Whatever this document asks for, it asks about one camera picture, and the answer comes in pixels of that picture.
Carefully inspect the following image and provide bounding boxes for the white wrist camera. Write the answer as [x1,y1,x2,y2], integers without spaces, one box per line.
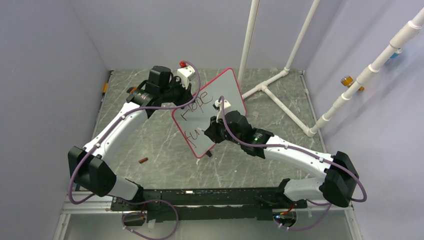
[176,61,196,89]
[213,99,232,123]

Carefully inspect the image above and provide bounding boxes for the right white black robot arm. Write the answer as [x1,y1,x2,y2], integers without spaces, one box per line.
[204,111,361,208]

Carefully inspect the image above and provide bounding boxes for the white PVC pipe frame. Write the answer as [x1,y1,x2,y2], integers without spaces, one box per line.
[242,0,424,138]

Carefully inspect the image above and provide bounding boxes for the red-framed whiteboard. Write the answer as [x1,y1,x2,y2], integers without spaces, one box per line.
[171,68,247,159]

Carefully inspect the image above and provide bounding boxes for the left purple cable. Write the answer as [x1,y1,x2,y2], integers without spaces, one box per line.
[67,60,202,240]

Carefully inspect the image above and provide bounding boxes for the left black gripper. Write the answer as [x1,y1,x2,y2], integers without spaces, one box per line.
[160,77,195,110]

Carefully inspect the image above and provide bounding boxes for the brown marker cap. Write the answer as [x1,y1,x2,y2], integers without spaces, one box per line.
[138,157,149,164]

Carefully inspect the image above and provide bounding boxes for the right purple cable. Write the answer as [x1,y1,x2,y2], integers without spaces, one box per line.
[217,96,368,232]

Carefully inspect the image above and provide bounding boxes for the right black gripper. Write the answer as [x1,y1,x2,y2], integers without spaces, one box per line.
[205,113,243,146]

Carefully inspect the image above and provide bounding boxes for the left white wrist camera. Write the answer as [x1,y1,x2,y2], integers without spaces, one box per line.
[176,61,196,89]

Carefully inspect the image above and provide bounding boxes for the purple cable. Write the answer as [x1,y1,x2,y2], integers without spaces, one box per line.
[217,96,368,232]
[67,60,202,240]

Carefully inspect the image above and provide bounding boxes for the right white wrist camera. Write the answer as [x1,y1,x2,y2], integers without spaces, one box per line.
[213,99,232,123]

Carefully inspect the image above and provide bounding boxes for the orange wall knob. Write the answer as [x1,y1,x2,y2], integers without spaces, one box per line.
[340,75,355,88]

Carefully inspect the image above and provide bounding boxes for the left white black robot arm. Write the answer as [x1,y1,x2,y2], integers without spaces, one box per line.
[67,60,201,210]

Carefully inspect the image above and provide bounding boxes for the orange-handled tool at edge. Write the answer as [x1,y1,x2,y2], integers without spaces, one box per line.
[101,82,109,101]

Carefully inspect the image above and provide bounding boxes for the blue wall clip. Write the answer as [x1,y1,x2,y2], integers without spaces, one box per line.
[389,48,402,60]

